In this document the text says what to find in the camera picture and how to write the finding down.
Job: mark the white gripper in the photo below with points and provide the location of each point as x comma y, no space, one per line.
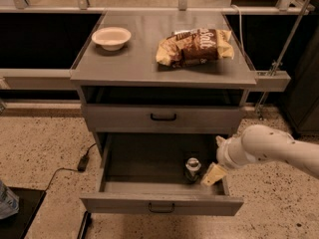
223,155

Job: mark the green soda can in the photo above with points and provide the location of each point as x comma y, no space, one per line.
192,169

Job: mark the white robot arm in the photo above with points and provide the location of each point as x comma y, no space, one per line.
258,144

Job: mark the open grey drawer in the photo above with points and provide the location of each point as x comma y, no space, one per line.
144,173

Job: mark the grey drawer cabinet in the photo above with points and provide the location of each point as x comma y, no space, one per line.
132,76

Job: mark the closed grey drawer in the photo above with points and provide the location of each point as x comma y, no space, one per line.
162,119

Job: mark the dark cabinet at right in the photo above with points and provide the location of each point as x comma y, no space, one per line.
300,101

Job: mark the brown yellow chip bag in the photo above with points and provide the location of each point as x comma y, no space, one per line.
195,47

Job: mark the white bowl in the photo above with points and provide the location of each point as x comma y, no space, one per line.
111,38

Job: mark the metal tripod stand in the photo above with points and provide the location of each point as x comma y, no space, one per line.
276,64

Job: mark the blue white plastic bag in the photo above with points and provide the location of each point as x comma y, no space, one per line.
9,201

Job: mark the black floor mat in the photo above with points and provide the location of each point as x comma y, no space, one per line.
16,226

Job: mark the black power adapter with cable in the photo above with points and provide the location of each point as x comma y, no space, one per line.
81,166

